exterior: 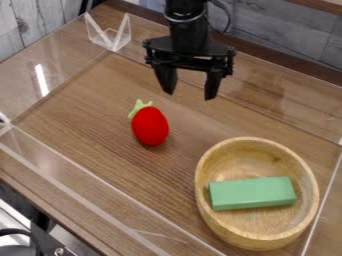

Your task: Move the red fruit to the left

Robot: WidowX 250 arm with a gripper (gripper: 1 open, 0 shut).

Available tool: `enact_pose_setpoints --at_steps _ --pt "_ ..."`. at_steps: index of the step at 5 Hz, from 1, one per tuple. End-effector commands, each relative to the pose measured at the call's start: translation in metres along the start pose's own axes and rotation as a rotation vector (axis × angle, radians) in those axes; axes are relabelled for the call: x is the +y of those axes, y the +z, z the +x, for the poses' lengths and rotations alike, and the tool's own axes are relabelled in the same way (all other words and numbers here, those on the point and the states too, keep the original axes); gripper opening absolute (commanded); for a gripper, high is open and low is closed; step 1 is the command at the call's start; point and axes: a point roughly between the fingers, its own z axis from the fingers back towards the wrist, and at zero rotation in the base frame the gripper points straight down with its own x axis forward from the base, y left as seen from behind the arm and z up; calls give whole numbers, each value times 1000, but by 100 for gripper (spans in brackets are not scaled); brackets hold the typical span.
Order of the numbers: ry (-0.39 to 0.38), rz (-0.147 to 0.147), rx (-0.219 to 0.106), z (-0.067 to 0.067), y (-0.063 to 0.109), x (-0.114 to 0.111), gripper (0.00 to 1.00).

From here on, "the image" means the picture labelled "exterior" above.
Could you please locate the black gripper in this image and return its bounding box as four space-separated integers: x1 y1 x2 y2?
143 36 237 100

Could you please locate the red toy strawberry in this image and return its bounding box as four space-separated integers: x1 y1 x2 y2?
129 99 170 146

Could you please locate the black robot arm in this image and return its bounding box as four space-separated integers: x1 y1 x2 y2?
142 0 237 100

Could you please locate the green rectangular block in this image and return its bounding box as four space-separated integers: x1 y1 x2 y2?
209 176 297 211

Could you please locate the wooden bowl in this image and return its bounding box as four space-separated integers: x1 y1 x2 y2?
194 137 320 251

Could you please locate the black metal stand base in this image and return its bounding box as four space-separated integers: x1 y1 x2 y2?
0 222 78 256

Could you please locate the clear acrylic corner bracket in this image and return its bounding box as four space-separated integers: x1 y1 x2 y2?
85 13 131 52

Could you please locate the clear acrylic enclosure wall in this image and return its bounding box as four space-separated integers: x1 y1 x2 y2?
0 6 342 256

